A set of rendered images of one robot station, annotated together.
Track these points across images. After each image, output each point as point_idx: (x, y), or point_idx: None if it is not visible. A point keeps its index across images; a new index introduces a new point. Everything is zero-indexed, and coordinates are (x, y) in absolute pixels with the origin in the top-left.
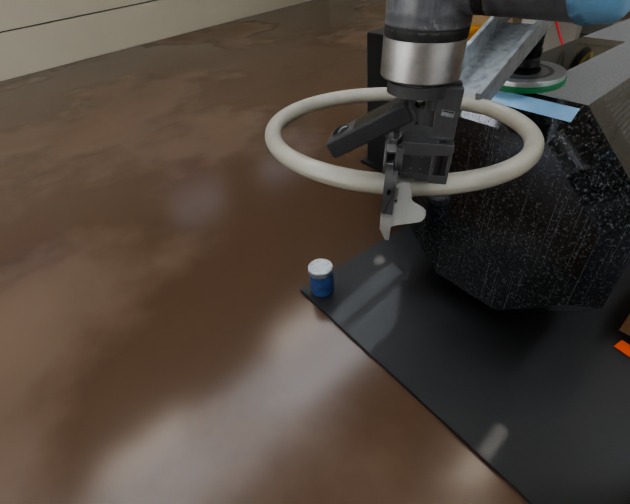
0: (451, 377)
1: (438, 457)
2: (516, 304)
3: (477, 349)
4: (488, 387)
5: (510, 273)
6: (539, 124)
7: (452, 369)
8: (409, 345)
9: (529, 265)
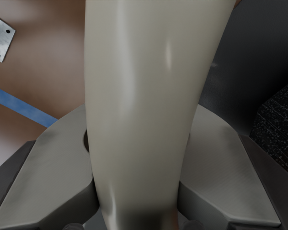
0: (208, 75)
1: None
2: (256, 122)
3: (230, 91)
4: (202, 95)
5: (279, 128)
6: None
7: (214, 75)
8: (235, 46)
9: (278, 143)
